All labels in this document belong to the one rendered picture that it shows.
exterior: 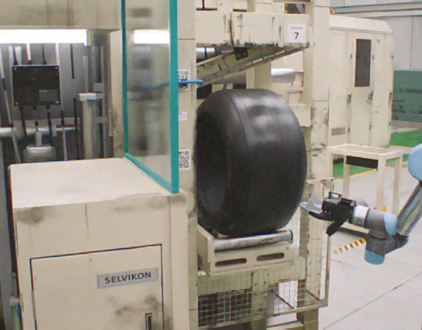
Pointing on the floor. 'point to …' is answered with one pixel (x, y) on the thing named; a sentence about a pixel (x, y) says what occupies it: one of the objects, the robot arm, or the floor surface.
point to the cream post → (186, 134)
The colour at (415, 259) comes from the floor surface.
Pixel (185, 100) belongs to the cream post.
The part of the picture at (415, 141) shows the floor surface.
